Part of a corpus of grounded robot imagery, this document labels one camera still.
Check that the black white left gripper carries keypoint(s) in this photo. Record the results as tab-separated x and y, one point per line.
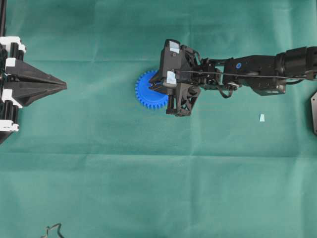
14	94

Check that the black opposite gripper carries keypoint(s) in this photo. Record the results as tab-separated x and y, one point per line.
182	98

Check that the blue plastic gear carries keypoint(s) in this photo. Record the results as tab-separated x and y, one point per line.
150	99

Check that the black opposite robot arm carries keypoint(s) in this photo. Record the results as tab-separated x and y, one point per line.
265	75

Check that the green table cloth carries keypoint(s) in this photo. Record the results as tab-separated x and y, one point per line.
93	159

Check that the small pale blue tape piece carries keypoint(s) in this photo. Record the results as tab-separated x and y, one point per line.
262	118

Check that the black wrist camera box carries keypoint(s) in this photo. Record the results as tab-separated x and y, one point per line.
170	61

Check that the black aluminium frame rail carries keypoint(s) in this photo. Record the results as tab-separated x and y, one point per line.
2	17

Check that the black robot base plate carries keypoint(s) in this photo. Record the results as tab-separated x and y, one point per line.
314	111

